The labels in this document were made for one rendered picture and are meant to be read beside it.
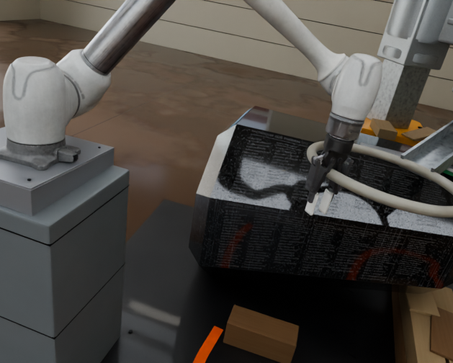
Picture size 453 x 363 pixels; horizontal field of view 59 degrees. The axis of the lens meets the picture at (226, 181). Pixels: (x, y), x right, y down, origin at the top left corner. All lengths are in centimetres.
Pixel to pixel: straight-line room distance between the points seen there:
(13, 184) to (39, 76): 29
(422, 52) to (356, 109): 150
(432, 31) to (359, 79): 147
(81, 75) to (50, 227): 48
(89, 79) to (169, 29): 735
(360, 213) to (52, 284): 113
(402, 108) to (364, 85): 158
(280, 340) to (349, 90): 111
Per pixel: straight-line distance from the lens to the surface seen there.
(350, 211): 166
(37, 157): 123
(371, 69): 106
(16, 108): 121
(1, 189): 118
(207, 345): 186
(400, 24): 251
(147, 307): 198
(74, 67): 133
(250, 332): 180
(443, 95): 807
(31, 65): 120
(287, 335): 182
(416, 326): 200
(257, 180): 166
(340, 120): 107
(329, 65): 119
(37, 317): 135
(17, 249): 123
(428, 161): 160
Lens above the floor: 142
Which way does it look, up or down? 26 degrees down
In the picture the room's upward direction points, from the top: 10 degrees clockwise
